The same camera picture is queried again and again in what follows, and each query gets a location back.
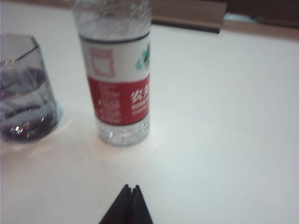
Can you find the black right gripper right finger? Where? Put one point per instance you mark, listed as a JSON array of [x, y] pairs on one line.
[[140, 210]]

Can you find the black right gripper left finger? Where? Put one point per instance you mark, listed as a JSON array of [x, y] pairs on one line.
[[119, 210]]

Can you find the clear red-labelled mineral water bottle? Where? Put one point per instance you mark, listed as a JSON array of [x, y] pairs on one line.
[[116, 88]]

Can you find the transparent grey faceted mug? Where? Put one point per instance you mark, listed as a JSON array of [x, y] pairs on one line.
[[25, 98]]

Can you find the brown desk partition panel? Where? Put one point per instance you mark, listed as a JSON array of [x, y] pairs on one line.
[[268, 9]]

